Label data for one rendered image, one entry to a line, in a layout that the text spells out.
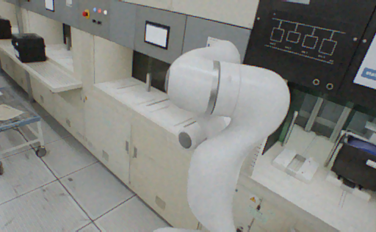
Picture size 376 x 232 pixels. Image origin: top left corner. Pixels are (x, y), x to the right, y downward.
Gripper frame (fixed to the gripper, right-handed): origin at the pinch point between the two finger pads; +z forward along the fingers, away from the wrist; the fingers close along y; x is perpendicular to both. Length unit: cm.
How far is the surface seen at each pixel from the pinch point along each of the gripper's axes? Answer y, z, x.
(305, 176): 36, 33, -30
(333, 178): 48, 44, -30
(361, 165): 55, 43, -16
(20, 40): -234, -12, -15
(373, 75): 42, 12, 31
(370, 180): 62, 43, -22
